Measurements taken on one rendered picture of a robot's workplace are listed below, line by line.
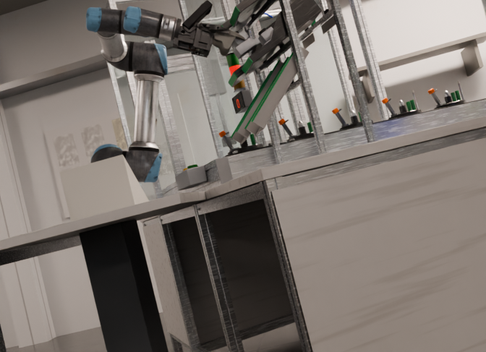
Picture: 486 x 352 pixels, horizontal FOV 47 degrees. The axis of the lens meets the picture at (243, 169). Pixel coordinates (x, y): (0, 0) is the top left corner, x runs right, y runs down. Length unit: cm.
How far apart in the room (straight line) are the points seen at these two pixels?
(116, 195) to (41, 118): 386
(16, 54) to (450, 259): 503
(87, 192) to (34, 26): 409
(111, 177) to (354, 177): 88
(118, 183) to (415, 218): 99
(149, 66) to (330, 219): 107
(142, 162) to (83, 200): 28
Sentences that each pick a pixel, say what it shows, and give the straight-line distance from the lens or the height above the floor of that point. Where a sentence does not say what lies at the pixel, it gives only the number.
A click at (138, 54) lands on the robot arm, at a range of 221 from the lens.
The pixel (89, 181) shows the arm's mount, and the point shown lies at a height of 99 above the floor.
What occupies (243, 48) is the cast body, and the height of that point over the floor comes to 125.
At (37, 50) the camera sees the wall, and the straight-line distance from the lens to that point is 592.
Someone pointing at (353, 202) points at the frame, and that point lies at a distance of 146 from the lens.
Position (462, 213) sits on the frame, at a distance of 165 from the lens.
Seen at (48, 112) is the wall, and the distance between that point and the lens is 576.
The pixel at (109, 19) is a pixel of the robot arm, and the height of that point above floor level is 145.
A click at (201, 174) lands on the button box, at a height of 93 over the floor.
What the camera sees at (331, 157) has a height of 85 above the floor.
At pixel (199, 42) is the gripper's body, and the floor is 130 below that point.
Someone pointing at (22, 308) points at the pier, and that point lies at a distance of 579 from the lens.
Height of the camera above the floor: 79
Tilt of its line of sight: 3 degrees up
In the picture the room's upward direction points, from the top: 14 degrees counter-clockwise
